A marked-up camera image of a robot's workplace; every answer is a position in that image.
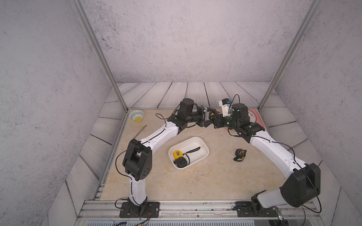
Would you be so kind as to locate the right aluminium frame post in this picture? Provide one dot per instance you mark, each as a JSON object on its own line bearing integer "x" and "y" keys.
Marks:
{"x": 310, "y": 14}

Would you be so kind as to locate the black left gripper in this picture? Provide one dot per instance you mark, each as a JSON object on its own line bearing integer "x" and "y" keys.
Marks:
{"x": 202, "y": 122}

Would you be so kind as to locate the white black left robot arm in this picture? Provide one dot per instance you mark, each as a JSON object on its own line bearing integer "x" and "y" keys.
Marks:
{"x": 138, "y": 157}

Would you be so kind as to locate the patterned ceramic bowl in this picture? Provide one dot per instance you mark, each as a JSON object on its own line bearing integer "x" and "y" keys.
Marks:
{"x": 136, "y": 115}

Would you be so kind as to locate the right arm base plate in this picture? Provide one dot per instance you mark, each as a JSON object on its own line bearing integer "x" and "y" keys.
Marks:
{"x": 252, "y": 209}

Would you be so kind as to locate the slim metal knife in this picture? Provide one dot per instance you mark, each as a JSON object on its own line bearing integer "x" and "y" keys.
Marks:
{"x": 140, "y": 131}

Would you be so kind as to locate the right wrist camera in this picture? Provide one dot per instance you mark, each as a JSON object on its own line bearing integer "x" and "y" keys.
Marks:
{"x": 225, "y": 106}

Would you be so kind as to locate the left aluminium frame post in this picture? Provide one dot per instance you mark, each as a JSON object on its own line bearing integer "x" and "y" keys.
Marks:
{"x": 97, "y": 49}

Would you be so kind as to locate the pink tray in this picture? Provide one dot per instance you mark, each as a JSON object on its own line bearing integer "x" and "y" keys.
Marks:
{"x": 259, "y": 118}

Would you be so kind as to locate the white plastic storage box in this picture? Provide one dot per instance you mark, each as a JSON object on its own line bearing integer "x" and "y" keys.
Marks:
{"x": 187, "y": 145}

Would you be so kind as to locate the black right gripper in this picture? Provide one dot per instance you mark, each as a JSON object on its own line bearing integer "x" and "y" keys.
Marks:
{"x": 218, "y": 122}

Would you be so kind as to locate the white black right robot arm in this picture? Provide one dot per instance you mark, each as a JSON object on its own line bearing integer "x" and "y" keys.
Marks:
{"x": 303, "y": 180}

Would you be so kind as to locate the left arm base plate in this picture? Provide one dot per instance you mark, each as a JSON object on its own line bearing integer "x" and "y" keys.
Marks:
{"x": 146, "y": 210}

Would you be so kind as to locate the white orange patterned plate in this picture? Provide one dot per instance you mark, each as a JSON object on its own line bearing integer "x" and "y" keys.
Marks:
{"x": 252, "y": 116}

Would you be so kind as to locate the aluminium frame post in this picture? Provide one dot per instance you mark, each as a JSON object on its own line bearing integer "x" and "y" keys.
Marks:
{"x": 97, "y": 49}
{"x": 310, "y": 14}

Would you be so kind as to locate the round black tape measure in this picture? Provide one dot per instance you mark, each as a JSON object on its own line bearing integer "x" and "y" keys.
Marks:
{"x": 240, "y": 155}

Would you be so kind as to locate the large black tape measure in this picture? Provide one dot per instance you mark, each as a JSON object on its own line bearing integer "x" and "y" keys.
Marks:
{"x": 181, "y": 162}

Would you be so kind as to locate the aluminium front rail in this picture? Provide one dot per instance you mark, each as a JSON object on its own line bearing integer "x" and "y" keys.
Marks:
{"x": 195, "y": 213}

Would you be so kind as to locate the black yellow tape measure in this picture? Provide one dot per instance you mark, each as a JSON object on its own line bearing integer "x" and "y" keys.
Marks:
{"x": 213, "y": 115}

